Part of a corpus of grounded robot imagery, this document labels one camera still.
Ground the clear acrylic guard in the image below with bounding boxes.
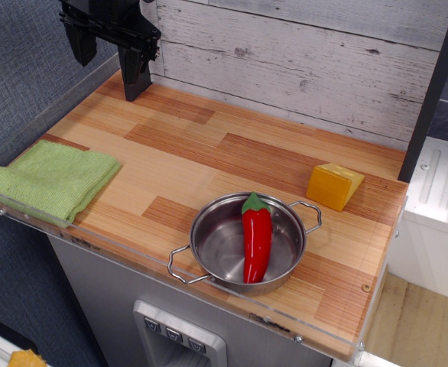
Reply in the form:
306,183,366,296
0,54,119,166
0,183,406,366

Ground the grey toy fridge cabinet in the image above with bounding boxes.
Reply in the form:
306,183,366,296
49,236,332,366

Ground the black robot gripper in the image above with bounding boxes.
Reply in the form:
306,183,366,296
60,1,161,85

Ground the red chili pepper toy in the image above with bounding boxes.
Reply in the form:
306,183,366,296
242,192,272,284

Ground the green folded towel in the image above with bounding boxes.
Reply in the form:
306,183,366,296
0,140,121,228

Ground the yellow object bottom corner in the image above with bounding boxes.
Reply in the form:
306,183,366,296
7,349,47,367

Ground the dark left support post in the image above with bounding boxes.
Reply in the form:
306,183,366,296
122,63,151,102

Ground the white toy sink unit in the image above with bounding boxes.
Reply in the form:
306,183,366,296
387,138,448,297

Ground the dark right support post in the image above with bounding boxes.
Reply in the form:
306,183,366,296
398,28,448,183

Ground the clear acrylic front guard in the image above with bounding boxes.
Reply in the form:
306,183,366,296
0,183,406,366

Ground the dark support post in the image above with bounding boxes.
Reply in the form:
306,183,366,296
398,28,448,183
122,63,151,102

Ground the clear acrylic left guard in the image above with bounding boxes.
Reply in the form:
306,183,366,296
0,54,119,166

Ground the stainless steel pot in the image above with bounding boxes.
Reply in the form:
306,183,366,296
167,192,322,295

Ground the yellow cheese wedge block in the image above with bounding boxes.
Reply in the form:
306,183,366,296
306,163,365,212

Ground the silver dispenser panel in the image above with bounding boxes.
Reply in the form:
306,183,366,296
133,300,228,366

